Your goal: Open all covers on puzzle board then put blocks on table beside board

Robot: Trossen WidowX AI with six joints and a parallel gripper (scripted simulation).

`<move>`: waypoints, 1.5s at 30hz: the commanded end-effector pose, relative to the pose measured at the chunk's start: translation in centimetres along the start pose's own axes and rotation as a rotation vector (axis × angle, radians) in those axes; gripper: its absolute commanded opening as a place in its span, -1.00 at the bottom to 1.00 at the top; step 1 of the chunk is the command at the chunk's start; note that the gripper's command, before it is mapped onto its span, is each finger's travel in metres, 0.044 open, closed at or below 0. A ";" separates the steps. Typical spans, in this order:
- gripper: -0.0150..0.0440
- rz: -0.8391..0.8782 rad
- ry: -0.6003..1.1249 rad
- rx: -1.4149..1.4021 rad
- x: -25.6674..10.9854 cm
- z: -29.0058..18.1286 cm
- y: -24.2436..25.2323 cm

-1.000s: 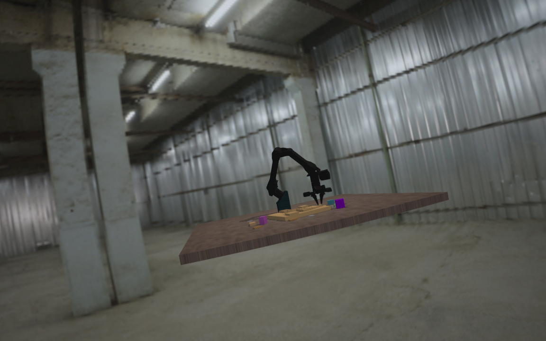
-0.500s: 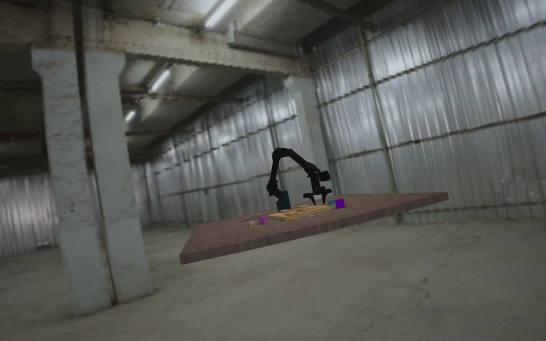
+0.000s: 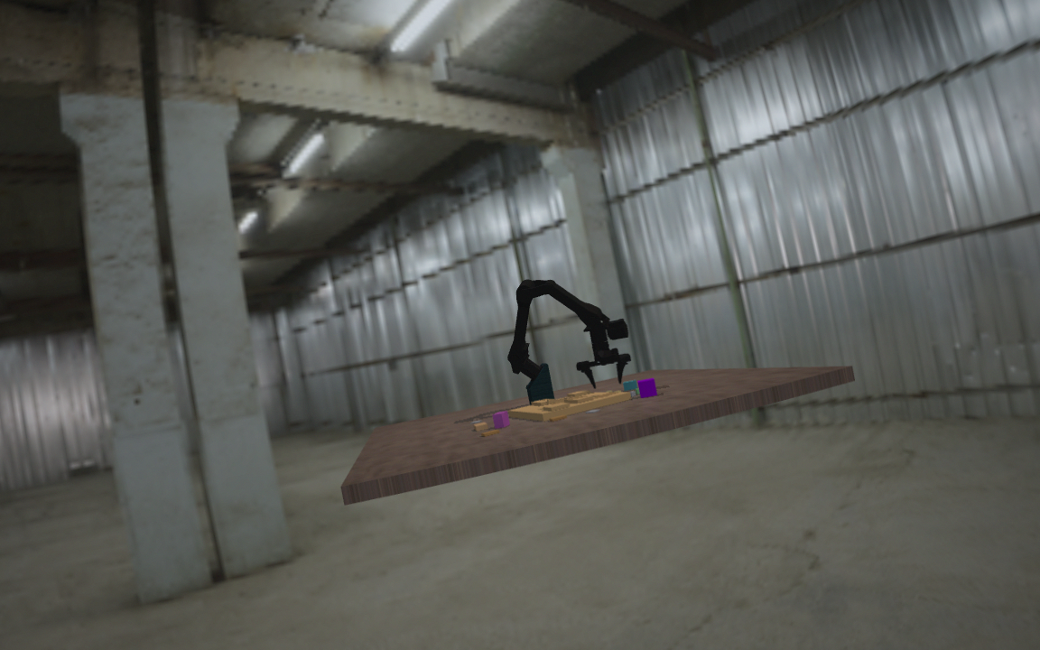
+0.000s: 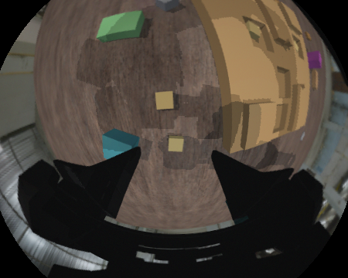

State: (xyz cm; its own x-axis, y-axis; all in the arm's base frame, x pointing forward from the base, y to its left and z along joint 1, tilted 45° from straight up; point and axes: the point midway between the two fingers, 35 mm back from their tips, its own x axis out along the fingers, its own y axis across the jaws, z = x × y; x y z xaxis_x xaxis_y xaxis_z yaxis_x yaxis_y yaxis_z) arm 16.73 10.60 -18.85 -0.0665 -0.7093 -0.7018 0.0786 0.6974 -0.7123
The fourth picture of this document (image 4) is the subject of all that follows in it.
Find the tan puzzle board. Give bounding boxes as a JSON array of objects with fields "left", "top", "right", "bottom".
[{"left": 190, "top": 0, "right": 310, "bottom": 154}]

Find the purple cube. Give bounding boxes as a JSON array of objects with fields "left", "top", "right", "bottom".
[{"left": 307, "top": 50, "right": 322, "bottom": 69}]

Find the light green flat block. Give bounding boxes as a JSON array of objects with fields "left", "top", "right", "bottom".
[{"left": 97, "top": 10, "right": 145, "bottom": 43}]

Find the teal block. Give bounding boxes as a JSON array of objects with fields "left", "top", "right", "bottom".
[{"left": 103, "top": 129, "right": 140, "bottom": 160}]

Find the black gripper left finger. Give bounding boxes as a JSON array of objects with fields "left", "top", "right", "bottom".
[{"left": 53, "top": 146, "right": 141, "bottom": 219}]

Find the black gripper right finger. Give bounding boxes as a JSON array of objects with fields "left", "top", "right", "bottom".
[{"left": 211, "top": 151, "right": 294, "bottom": 220}]

